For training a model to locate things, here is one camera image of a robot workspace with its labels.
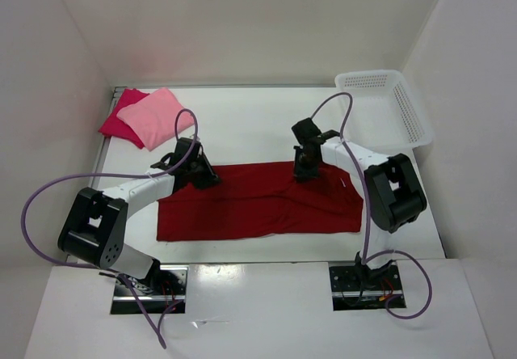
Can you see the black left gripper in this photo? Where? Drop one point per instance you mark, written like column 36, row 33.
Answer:
column 210, row 178

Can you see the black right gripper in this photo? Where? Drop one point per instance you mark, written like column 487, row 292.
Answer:
column 301, row 174

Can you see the dark red t shirt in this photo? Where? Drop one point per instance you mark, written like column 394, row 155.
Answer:
column 260, row 199

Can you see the light pink t shirt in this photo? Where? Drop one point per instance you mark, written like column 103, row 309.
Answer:
column 154, row 118

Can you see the magenta t shirt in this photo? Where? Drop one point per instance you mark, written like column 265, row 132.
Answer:
column 114, row 127

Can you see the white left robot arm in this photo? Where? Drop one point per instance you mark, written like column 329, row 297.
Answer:
column 95, row 228

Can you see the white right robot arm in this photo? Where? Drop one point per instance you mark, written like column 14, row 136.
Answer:
column 393, row 195

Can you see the white plastic basket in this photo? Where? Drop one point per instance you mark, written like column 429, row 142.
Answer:
column 386, row 114

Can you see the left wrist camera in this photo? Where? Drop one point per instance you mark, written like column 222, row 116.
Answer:
column 186, row 151

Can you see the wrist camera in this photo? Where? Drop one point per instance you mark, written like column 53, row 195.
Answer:
column 186, row 151
column 305, row 130

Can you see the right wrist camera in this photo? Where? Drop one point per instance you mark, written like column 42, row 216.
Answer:
column 305, row 130

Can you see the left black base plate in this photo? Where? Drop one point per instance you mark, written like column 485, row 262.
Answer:
column 169, row 293

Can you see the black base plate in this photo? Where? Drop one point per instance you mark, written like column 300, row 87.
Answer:
column 349, row 293
column 169, row 293

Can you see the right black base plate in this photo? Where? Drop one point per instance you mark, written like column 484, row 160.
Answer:
column 349, row 293

